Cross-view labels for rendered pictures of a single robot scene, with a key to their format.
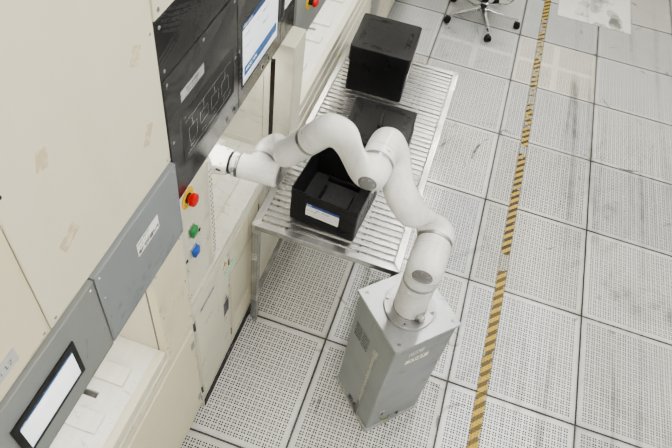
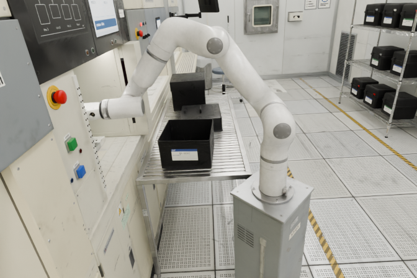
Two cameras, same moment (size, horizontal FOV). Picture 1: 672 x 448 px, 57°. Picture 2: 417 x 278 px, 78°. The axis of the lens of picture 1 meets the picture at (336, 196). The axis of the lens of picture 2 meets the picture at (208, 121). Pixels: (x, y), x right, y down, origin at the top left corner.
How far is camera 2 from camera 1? 1.18 m
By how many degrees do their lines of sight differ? 26
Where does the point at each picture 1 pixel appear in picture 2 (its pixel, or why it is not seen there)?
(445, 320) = (301, 189)
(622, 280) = (358, 173)
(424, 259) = (278, 115)
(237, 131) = (112, 129)
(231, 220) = (117, 174)
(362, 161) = (205, 28)
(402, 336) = (280, 209)
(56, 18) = not seen: outside the picture
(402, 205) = (245, 73)
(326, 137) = (170, 31)
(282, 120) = not seen: hidden behind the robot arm
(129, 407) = not seen: outside the picture
